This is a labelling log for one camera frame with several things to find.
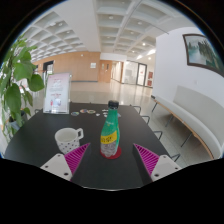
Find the flat round red coaster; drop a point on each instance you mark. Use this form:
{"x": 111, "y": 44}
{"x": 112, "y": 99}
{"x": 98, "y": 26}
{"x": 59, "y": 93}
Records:
{"x": 117, "y": 155}

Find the clear acrylic sign stand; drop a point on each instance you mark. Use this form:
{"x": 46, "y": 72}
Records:
{"x": 57, "y": 93}

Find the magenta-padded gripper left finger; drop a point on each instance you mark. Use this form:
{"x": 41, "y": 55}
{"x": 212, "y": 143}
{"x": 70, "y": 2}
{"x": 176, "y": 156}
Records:
{"x": 57, "y": 165}

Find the recessed ceiling lights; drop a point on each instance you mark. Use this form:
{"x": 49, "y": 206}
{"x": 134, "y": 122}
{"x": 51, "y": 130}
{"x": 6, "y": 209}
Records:
{"x": 111, "y": 17}

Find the white wall notice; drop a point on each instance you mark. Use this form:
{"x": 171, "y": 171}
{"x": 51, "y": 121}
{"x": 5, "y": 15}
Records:
{"x": 93, "y": 65}

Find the white dotted mug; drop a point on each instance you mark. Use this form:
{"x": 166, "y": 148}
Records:
{"x": 66, "y": 141}

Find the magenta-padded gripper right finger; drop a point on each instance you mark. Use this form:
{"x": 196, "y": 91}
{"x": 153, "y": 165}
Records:
{"x": 165, "y": 166}

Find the dark-framed landscape painting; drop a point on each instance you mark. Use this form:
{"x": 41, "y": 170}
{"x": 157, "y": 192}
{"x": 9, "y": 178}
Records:
{"x": 203, "y": 51}

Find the green leafy potted plant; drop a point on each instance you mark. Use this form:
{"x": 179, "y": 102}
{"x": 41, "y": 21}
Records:
{"x": 13, "y": 96}

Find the glass double door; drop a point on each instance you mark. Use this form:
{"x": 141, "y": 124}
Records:
{"x": 141, "y": 74}

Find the small round badge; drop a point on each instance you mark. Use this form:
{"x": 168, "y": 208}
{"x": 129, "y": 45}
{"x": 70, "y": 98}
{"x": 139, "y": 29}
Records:
{"x": 75, "y": 113}
{"x": 83, "y": 110}
{"x": 91, "y": 111}

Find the small blue card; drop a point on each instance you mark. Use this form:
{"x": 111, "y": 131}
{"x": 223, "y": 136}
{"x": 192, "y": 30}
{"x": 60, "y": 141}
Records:
{"x": 119, "y": 115}

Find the long white bench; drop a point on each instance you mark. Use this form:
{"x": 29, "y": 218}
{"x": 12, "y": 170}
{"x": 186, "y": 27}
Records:
{"x": 196, "y": 113}

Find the green plastic drink bottle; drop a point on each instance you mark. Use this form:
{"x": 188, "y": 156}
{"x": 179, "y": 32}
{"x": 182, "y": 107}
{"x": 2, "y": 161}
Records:
{"x": 110, "y": 133}

